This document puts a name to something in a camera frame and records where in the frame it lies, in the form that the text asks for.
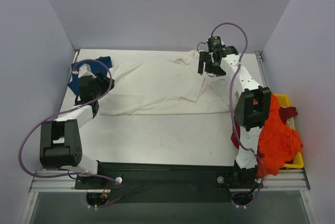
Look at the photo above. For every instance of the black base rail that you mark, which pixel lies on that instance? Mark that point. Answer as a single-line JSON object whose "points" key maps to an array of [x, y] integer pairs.
{"points": [[166, 183]]}

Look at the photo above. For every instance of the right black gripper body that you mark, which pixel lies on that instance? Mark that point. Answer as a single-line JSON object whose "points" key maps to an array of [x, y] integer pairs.
{"points": [[209, 58]]}

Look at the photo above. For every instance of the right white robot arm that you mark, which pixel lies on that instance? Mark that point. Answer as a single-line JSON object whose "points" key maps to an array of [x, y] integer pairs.
{"points": [[249, 101]]}

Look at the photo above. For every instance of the orange t shirt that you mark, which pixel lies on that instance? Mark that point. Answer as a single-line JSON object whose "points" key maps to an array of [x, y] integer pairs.
{"points": [[271, 147]]}

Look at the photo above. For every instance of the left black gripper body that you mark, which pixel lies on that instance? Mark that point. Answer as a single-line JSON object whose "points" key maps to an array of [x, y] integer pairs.
{"points": [[103, 82]]}

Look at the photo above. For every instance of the cream white t shirt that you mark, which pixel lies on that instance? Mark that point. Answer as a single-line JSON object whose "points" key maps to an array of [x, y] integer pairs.
{"points": [[165, 87]]}

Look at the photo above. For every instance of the folded blue t shirt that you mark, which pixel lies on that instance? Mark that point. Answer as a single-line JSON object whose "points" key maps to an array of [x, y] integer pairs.
{"points": [[96, 66]]}

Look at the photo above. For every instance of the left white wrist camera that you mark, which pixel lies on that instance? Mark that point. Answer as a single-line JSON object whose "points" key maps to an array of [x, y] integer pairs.
{"points": [[83, 70]]}

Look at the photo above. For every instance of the beige t shirt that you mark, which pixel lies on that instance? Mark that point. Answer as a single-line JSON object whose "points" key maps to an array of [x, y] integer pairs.
{"points": [[291, 123]]}

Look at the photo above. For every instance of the yellow plastic bin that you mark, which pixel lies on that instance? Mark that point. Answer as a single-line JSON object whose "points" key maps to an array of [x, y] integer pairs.
{"points": [[294, 146]]}

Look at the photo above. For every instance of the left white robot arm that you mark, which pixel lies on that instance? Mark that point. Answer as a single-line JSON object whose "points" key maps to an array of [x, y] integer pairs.
{"points": [[60, 141]]}

